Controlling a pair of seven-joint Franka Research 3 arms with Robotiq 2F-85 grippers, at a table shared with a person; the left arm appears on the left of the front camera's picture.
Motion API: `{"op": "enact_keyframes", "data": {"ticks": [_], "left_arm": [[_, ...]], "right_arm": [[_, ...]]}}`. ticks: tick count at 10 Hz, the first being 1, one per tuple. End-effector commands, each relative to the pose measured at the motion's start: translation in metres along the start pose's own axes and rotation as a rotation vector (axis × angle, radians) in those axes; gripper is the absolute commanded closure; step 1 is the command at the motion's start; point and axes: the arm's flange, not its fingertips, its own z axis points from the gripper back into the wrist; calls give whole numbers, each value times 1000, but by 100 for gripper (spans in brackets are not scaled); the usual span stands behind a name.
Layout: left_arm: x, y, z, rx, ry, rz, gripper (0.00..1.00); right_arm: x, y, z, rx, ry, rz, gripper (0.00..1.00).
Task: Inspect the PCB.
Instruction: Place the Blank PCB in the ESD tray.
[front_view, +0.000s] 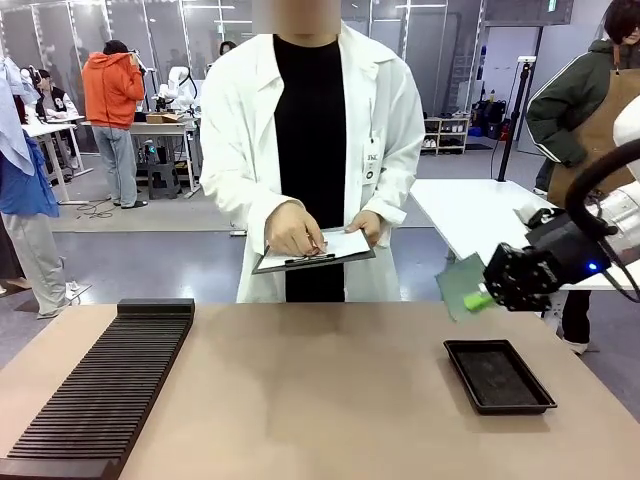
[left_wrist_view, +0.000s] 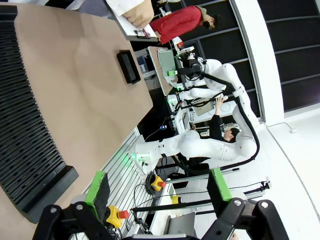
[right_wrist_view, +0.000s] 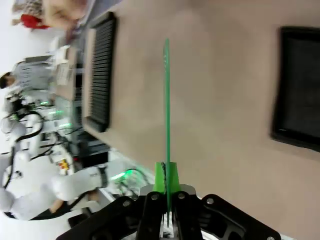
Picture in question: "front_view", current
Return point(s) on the person in orange hoodie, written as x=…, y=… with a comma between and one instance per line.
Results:
x=110, y=85

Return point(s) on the black tripod pole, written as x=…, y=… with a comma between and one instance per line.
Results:
x=510, y=140

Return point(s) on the white paper sheet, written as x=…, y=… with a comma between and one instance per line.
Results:
x=345, y=245

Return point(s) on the grey clipboard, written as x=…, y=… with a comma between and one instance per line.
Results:
x=310, y=259

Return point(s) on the person's right hand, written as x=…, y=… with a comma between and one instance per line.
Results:
x=292, y=230

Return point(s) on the white table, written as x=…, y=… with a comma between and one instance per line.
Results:
x=465, y=210

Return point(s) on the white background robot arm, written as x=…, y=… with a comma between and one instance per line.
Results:
x=177, y=85

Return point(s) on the wooden shoe shelf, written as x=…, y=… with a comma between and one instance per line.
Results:
x=447, y=132

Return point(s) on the cardboard box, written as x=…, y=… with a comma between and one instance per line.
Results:
x=162, y=118

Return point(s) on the person's left forearm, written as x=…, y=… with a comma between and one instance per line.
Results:
x=400, y=205

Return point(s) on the person in blue shirt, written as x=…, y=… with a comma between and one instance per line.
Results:
x=25, y=190

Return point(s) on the seated person in dark jacket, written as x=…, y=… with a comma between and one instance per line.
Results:
x=55, y=97

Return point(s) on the person's right forearm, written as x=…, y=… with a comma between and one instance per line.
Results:
x=240, y=200

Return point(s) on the person in white lab coat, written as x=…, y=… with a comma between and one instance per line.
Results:
x=240, y=125

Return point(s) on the background desk with box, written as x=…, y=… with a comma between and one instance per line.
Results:
x=165, y=128

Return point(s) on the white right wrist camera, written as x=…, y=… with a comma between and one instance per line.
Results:
x=525, y=212

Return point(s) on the person's left hand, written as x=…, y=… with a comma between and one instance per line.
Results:
x=369, y=222

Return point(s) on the black slotted PCB rack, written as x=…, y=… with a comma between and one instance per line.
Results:
x=100, y=400

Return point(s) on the black plastic tray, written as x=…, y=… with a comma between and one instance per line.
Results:
x=497, y=380

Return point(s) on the white background desk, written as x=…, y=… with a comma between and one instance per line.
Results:
x=50, y=123

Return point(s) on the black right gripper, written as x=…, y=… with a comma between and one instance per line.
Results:
x=525, y=280

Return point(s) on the white name badge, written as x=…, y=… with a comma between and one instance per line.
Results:
x=372, y=162

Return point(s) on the black step stool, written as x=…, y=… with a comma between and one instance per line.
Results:
x=164, y=180

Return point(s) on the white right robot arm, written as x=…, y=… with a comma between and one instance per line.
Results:
x=625, y=210

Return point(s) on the black right wrist mount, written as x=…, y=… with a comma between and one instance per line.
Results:
x=570, y=250

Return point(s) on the green PCB board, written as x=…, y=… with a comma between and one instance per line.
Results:
x=457, y=285

